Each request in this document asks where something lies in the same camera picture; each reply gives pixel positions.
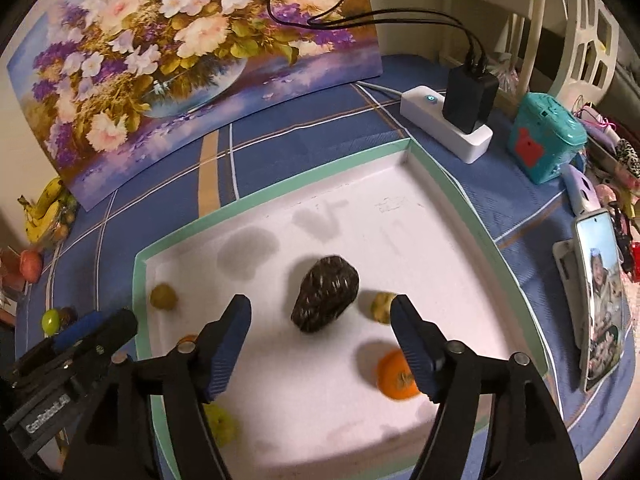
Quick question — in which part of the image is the orange tangerine with stem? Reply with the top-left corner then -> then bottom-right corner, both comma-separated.
376,349 -> 420,401

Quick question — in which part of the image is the white tray with teal rim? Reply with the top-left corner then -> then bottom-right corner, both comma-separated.
132,140 -> 549,479

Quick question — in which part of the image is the small olive round fruit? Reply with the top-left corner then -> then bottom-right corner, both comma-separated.
150,283 -> 178,311

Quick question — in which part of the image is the yellow banana bunch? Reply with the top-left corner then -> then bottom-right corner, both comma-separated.
17,178 -> 65,244

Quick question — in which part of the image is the green fruit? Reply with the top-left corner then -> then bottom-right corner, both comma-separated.
203,403 -> 238,448
40,309 -> 62,337

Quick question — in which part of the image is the black cable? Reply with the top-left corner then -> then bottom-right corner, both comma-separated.
266,0 -> 487,68

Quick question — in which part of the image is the black power adapter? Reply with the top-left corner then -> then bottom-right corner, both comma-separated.
442,66 -> 499,134

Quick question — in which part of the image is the red apple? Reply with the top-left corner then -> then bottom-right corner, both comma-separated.
20,249 -> 43,284

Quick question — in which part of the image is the small round dark fruit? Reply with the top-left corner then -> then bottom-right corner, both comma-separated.
58,307 -> 78,330

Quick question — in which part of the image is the teal plastic box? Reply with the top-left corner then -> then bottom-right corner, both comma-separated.
506,92 -> 587,184

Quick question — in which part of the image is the small orange tangerine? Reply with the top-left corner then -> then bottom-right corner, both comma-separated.
178,334 -> 198,344

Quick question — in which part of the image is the smartphone with photo screen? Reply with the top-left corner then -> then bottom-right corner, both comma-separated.
573,208 -> 628,392

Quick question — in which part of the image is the small yellow-brown fruit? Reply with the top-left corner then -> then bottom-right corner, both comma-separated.
370,292 -> 396,325

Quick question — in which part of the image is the clear plastic fruit container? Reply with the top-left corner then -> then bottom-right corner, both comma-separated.
34,192 -> 78,249

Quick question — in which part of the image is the flower painting canvas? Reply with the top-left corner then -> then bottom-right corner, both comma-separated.
8,0 -> 382,209

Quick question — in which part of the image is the white power strip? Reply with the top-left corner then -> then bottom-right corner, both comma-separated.
400,86 -> 494,165

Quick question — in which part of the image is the white shelf unit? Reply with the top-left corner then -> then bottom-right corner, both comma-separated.
439,0 -> 624,111

